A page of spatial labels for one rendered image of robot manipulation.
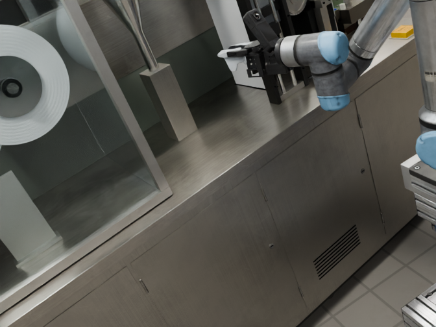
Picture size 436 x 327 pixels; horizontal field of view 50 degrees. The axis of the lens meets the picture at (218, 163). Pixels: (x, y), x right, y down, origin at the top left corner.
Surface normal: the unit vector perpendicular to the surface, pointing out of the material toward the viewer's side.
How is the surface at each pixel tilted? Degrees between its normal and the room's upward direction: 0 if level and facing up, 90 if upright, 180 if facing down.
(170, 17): 90
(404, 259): 0
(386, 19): 104
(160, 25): 90
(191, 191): 0
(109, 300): 90
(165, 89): 90
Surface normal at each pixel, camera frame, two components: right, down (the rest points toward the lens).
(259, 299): 0.54, 0.24
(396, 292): -0.34, -0.81
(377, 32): -0.29, 0.76
